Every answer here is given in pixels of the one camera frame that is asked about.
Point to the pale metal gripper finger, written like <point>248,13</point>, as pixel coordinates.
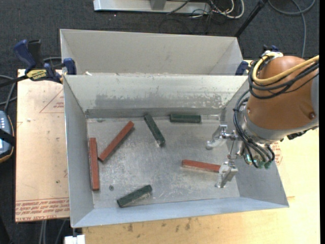
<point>225,175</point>
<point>215,138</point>

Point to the red-brown flat block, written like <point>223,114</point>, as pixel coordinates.
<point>116,141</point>
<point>94,164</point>
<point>200,165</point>

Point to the dark green flat block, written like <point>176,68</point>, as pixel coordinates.
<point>134,195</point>
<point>185,118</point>
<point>155,130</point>

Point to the grey metal bin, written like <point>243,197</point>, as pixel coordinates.
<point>157,161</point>

